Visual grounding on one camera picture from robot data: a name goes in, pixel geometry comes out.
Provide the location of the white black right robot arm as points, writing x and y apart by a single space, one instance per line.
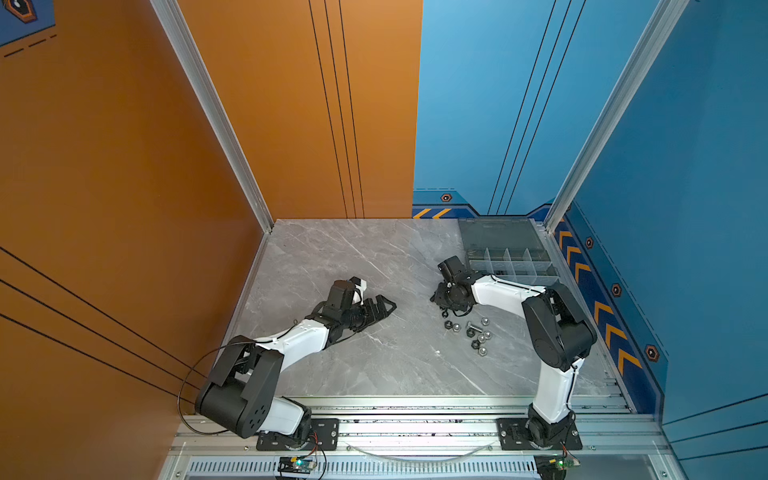
561 335

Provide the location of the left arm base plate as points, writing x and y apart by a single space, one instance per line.
322 433

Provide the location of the aluminium corner post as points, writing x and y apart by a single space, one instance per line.
177 31
652 40

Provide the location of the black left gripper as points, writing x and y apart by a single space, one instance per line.
372 316

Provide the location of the grey plastic organizer box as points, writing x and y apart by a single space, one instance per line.
508 248

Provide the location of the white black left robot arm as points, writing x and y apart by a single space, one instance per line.
239 393

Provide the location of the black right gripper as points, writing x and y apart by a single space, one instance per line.
437 298

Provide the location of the aluminium corner post right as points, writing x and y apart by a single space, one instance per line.
652 40

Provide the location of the right green circuit board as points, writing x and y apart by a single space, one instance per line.
555 468

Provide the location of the aluminium front rail frame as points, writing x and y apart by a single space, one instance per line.
434 437

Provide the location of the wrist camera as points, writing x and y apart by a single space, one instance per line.
360 287
453 270

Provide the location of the left green circuit board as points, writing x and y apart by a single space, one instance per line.
296 467

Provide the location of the green circuit board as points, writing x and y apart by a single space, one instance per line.
555 468
296 467

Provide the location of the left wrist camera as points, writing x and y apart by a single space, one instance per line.
360 287

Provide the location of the aluminium corner post left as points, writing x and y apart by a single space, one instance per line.
177 31

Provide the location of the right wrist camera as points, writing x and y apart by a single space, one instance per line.
453 270

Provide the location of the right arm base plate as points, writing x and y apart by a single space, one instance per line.
519 433

